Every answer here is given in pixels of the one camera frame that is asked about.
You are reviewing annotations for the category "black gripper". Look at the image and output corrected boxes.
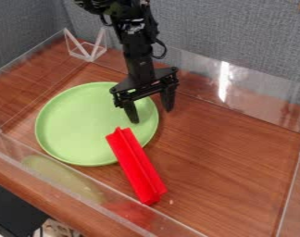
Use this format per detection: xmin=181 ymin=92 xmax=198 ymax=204
xmin=110 ymin=46 xmax=178 ymax=124

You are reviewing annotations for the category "green round plate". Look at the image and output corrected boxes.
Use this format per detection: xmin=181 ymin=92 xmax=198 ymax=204
xmin=35 ymin=81 xmax=158 ymax=167

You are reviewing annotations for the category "red cross-shaped bar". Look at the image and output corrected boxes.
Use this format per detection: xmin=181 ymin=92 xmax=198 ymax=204
xmin=106 ymin=128 xmax=167 ymax=206

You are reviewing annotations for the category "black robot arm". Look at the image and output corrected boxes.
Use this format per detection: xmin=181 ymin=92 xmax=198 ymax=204
xmin=74 ymin=0 xmax=178 ymax=123

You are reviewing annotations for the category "clear acrylic enclosure wall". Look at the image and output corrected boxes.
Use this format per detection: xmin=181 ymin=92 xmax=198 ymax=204
xmin=0 ymin=33 xmax=300 ymax=237

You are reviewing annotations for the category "black cable loop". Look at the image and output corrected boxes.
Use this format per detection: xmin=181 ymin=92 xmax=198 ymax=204
xmin=151 ymin=38 xmax=169 ymax=60

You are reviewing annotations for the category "clear acrylic corner bracket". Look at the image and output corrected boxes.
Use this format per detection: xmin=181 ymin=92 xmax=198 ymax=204
xmin=63 ymin=28 xmax=109 ymax=62

